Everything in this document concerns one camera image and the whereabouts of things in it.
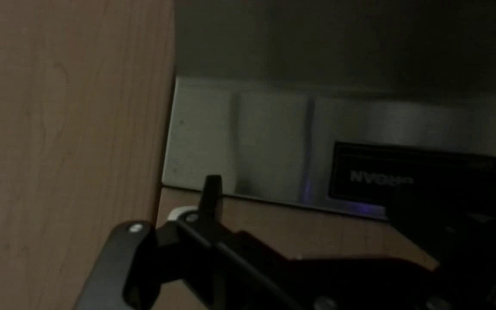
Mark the stainless steel range hood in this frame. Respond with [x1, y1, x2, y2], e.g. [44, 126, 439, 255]
[160, 74, 496, 222]

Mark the long wooden wall cabinet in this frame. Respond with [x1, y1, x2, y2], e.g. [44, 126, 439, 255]
[0, 0, 177, 310]

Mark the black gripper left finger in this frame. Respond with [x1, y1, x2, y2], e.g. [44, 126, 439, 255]
[74, 174, 313, 310]

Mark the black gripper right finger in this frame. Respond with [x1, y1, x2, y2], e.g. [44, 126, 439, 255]
[389, 188, 496, 310]

